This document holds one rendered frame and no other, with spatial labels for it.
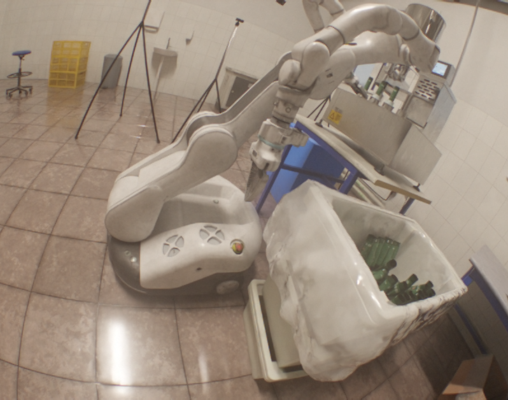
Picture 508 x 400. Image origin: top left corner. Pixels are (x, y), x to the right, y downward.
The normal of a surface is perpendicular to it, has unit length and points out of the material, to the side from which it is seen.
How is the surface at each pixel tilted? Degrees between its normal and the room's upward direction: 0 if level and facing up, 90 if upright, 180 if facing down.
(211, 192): 73
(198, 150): 88
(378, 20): 98
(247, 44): 90
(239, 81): 90
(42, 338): 0
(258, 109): 90
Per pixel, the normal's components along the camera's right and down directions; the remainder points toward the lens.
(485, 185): -0.89, -0.12
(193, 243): -0.26, -0.68
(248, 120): 0.28, 0.58
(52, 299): 0.36, -0.78
